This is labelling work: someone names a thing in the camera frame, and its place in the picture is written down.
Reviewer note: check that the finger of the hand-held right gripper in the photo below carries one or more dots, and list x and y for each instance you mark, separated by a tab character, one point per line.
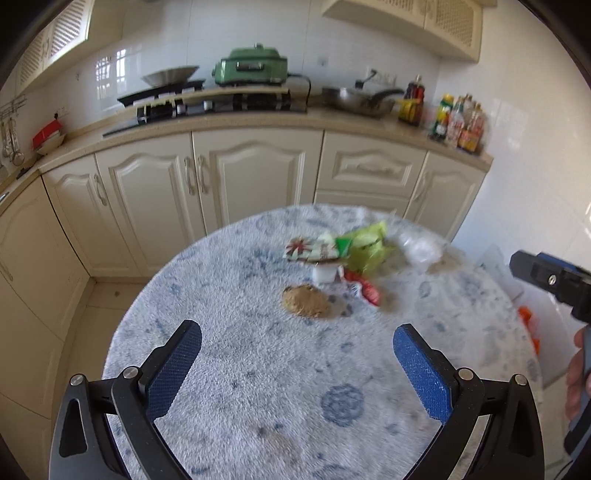
549	281
561	262

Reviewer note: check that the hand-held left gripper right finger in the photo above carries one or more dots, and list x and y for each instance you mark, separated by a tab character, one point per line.
425	374

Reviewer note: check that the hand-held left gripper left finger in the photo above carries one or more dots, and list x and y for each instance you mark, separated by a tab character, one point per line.
175	369

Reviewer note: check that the red white candy wrapper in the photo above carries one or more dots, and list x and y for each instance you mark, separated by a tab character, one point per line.
364	288

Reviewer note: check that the small clear plastic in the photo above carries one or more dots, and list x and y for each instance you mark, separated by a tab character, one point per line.
420	249

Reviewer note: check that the green snack wrapper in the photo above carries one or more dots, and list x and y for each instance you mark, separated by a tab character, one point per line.
364	251

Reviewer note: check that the brown biscuit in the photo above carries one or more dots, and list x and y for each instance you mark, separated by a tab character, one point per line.
304	301

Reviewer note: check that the red white patterned packet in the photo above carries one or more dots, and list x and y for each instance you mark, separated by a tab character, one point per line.
304	249

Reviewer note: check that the person's right hand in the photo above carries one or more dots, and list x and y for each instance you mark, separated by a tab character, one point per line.
575	383

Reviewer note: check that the orange plastic bag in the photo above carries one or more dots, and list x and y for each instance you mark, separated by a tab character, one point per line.
526	318

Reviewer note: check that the white paper bag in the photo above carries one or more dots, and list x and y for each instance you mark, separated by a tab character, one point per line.
549	350

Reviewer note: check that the white blue patterned tablecloth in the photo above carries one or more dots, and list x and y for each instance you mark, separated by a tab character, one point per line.
277	369

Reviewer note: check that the cream cabinet door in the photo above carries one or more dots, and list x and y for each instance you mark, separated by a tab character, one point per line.
78	212
448	194
258	180
147	198

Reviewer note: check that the brown bottle orange label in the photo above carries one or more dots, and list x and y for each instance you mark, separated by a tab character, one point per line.
473	131

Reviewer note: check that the cream corner cabinet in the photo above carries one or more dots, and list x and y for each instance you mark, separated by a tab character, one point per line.
32	277

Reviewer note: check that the clear bottle red label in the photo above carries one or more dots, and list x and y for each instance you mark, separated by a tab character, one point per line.
456	124

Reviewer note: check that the narrow cream cabinet drawer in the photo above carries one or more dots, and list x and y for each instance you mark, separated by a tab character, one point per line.
360	201

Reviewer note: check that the green yellow sauce bottle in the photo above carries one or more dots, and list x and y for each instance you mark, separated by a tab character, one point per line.
442	120

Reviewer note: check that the dark oil bottle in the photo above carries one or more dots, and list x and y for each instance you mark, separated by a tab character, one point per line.
412	104

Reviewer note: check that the steel frying pan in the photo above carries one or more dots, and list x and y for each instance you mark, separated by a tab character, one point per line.
360	101

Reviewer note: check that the black gas stove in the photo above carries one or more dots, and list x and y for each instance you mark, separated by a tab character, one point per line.
207	106

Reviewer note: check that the red white box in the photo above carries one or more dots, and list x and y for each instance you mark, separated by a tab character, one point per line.
48	136

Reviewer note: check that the hanging metal utensils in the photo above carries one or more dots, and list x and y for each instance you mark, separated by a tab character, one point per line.
11	143

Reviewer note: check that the steel wok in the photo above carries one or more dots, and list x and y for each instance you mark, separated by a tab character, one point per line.
168	76

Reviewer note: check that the green electric cooker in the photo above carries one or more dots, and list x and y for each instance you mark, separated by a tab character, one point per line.
251	67

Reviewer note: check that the cream slatted upper cabinet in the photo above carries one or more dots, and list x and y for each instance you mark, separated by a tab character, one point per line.
55	37

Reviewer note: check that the white wall socket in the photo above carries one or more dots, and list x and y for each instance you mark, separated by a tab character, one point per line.
383	76

